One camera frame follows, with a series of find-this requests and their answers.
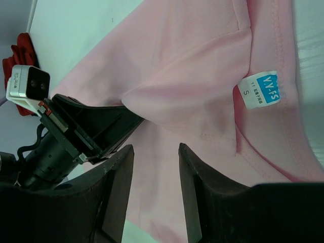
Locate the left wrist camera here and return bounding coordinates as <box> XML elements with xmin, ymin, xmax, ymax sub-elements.
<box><xmin>6</xmin><ymin>65</ymin><xmax>50</xmax><ymax>116</ymax></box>

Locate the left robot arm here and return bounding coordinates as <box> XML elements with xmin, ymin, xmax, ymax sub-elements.
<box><xmin>4</xmin><ymin>94</ymin><xmax>144</xmax><ymax>191</ymax></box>

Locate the red folded t shirt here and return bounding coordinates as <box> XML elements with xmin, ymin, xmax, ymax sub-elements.
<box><xmin>2</xmin><ymin>32</ymin><xmax>38</xmax><ymax>117</ymax></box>

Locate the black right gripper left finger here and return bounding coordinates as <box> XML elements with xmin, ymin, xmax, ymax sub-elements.
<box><xmin>1</xmin><ymin>145</ymin><xmax>134</xmax><ymax>242</ymax></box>

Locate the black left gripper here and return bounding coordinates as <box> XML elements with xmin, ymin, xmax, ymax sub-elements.
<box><xmin>38</xmin><ymin>94</ymin><xmax>144</xmax><ymax>164</ymax></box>

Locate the pink t shirt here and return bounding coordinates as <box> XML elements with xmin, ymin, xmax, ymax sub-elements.
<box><xmin>54</xmin><ymin>1</ymin><xmax>323</xmax><ymax>242</ymax></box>

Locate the aluminium table edge rail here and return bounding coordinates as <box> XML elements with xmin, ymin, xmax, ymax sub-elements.
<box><xmin>26</xmin><ymin>0</ymin><xmax>37</xmax><ymax>32</ymax></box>

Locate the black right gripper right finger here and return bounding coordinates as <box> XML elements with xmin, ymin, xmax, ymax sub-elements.
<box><xmin>179</xmin><ymin>143</ymin><xmax>323</xmax><ymax>242</ymax></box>

